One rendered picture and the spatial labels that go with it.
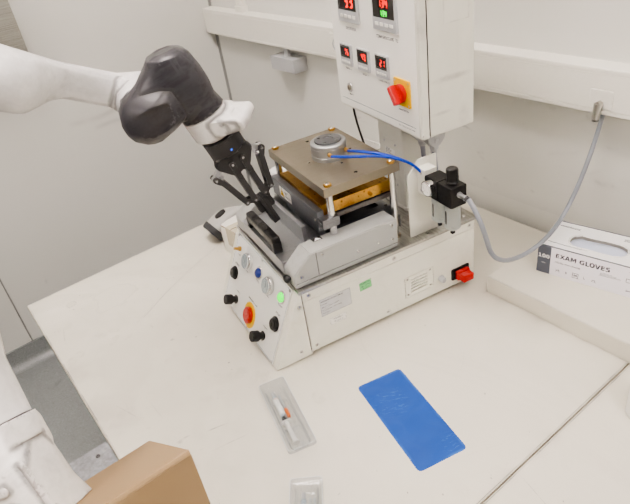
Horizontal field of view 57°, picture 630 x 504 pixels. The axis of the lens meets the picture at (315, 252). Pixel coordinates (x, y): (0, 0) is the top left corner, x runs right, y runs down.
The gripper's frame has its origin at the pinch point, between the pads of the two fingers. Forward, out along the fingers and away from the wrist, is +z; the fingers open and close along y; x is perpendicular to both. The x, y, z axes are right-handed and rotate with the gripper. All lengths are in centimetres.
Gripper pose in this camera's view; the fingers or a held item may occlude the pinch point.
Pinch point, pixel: (267, 207)
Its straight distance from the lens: 126.7
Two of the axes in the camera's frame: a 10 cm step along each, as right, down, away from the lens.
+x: 4.6, 4.4, -7.8
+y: -7.8, 6.1, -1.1
